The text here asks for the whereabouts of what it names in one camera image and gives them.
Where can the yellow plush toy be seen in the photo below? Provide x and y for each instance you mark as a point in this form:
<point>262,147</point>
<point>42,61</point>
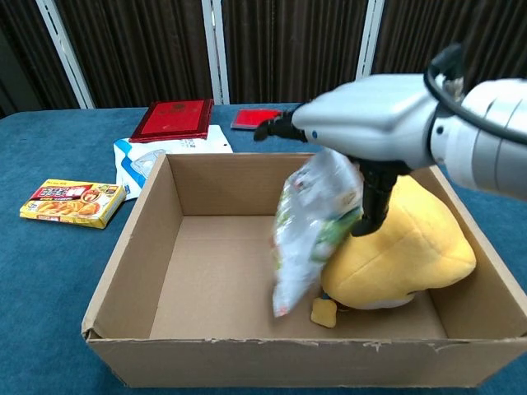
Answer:
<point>403,255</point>

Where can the red ink pad case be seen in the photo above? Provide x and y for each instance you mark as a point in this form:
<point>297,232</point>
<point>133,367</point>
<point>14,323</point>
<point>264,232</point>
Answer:
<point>247,119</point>

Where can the white snack bag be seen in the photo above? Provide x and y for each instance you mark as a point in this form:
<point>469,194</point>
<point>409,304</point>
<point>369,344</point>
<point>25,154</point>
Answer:
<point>300,230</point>

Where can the yellow curry box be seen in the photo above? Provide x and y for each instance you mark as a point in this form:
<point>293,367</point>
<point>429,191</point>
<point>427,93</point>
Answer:
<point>70,201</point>

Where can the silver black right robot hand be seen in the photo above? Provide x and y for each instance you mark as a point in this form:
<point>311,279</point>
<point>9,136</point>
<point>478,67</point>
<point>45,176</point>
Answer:
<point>370,119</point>

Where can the open brown cardboard box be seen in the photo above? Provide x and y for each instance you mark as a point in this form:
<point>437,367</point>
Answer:
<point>206,280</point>

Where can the dark brown curtain panel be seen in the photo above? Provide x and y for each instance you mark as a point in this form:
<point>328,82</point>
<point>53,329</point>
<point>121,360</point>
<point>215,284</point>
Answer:
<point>473,24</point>
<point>24,49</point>
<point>288,49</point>
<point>140,49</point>

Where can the white partition post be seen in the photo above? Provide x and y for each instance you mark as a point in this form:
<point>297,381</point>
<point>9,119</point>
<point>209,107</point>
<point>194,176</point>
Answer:
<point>215,53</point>
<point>369,41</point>
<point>66,53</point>

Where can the red certificate book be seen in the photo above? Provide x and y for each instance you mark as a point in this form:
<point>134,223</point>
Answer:
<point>173,119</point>

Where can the white blue plastic pouch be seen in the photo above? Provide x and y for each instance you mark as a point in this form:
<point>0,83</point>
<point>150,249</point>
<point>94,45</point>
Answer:
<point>131,164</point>

